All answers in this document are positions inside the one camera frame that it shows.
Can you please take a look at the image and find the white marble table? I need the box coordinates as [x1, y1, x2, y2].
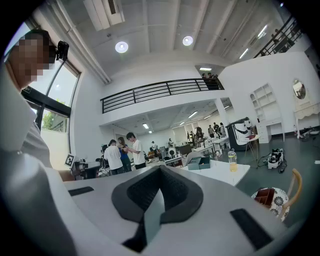
[0, 62, 76, 256]

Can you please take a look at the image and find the person's head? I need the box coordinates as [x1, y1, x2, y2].
[4, 29, 57, 91]

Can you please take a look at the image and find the round white side table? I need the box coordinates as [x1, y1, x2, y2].
[243, 134, 261, 169]

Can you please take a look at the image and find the large window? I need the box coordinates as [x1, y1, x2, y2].
[21, 21, 82, 133]

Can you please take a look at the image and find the black balcony railing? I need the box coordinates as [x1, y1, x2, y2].
[100, 78, 225, 115]

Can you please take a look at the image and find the person's left forearm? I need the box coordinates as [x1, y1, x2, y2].
[58, 169, 74, 182]

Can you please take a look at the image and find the black stair railing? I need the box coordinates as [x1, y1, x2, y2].
[254, 14, 305, 59]

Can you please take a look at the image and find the white sink table silver tap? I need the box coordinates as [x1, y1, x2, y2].
[211, 136, 230, 151]

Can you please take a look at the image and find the wooden chair patterned cushion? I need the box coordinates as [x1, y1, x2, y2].
[251, 168, 303, 223]

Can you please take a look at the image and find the black and white machine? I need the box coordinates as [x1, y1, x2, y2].
[225, 116, 251, 152]
[243, 117, 254, 137]

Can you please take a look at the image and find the black white floor device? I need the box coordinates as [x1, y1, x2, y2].
[298, 127, 320, 141]

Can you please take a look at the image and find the white sink table black tap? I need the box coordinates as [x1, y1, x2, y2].
[192, 145, 216, 161]

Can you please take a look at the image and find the white vanity table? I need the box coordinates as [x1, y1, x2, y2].
[292, 102, 320, 139]

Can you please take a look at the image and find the white equipment pack with cables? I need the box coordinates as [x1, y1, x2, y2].
[266, 148, 286, 170]

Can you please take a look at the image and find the dark green box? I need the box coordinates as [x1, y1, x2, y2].
[187, 156, 211, 171]

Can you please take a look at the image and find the brown wooden organizer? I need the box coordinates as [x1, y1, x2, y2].
[254, 187, 276, 209]

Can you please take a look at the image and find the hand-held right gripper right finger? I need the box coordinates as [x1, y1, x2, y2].
[159, 164, 204, 225]

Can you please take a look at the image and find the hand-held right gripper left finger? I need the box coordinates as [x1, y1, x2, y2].
[111, 164, 161, 253]

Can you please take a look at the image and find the white shelf cabinet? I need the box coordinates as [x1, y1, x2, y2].
[249, 83, 286, 144]

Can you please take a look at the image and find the dark wooden desk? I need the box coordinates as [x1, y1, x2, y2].
[176, 143, 193, 156]

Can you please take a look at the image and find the plastic bottle yellow liquid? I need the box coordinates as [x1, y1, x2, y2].
[227, 148, 239, 173]

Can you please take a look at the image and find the oval mirror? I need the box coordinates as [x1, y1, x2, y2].
[292, 78, 307, 100]

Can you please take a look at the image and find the white brown low table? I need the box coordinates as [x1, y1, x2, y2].
[164, 156, 183, 168]

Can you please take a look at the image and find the ceiling air conditioner unit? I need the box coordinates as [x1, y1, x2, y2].
[83, 0, 126, 31]

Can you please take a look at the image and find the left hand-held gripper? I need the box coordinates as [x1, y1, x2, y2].
[64, 153, 101, 181]

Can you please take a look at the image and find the black head camera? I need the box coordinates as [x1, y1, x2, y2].
[55, 40, 70, 62]

